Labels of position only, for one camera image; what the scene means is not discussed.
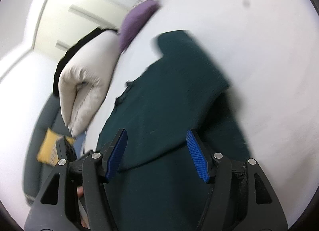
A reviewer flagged blue pillow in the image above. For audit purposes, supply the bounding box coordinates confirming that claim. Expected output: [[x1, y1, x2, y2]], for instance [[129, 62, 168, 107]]
[[73, 132, 86, 158]]

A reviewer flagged purple cushion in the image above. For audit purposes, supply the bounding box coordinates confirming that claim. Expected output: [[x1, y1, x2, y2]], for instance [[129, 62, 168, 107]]
[[119, 0, 159, 53]]

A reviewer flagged white bed sheet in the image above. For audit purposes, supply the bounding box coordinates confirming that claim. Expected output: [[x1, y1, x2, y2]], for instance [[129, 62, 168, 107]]
[[84, 0, 318, 226]]

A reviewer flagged dark green knitted garment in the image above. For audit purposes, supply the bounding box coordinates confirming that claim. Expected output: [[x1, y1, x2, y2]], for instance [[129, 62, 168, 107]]
[[97, 31, 250, 230]]

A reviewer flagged yellow pillow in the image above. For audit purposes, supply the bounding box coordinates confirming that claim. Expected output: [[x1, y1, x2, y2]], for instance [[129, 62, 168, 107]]
[[36, 128, 75, 166]]

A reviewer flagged beige rolled duvet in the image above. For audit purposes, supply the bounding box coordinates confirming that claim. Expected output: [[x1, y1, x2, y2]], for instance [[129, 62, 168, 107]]
[[58, 30, 120, 136]]

